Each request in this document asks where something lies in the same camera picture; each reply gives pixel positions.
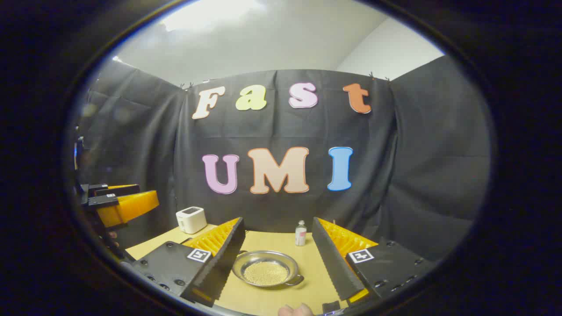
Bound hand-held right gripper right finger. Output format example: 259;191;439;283
312;217;437;303

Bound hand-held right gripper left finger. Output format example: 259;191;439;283
132;217;246;308

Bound stainless steel pot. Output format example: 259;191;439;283
232;250;305;288

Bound large pile of soybeans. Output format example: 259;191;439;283
243;261;289;286

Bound white toaster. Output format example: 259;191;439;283
176;206;208;234

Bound black backdrop cloth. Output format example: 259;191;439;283
72;55;492;264

